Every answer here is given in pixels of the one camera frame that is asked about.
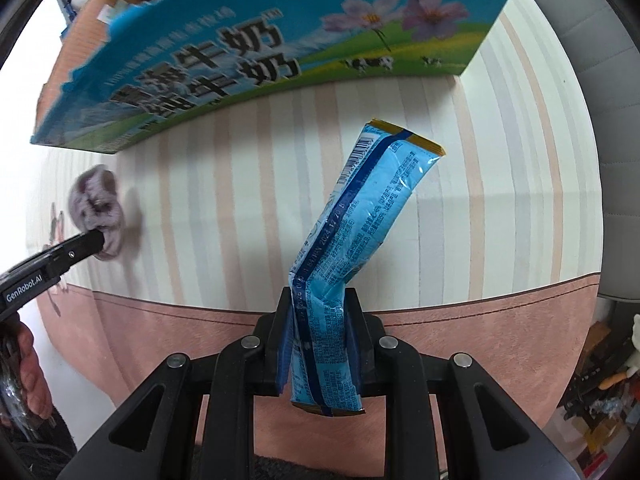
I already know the grey purple cloth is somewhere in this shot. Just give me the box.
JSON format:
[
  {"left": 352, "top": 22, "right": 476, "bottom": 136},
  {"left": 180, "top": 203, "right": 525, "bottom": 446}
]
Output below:
[{"left": 67, "top": 164, "right": 125, "bottom": 261}]

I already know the blue long snack packet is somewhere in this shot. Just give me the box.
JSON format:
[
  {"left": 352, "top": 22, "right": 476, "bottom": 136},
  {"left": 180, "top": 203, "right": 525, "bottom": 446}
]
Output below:
[{"left": 288, "top": 119, "right": 445, "bottom": 417}]

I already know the person's left hand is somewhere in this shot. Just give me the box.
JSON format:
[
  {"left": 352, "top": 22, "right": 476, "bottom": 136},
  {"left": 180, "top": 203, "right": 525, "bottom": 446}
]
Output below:
[{"left": 14, "top": 318, "right": 53, "bottom": 419}]

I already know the striped cat table mat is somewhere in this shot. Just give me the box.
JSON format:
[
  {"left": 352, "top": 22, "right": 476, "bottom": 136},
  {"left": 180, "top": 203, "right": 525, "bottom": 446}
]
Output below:
[{"left": 38, "top": 0, "right": 601, "bottom": 420}]

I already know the open cardboard milk box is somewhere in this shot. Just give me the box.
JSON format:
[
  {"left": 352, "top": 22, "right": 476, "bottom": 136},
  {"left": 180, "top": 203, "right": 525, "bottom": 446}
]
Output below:
[{"left": 32, "top": 0, "right": 506, "bottom": 154}]

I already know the grey round chair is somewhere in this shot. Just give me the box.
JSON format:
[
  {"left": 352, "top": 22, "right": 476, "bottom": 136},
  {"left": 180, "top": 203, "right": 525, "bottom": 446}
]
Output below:
[{"left": 535, "top": 0, "right": 639, "bottom": 302}]

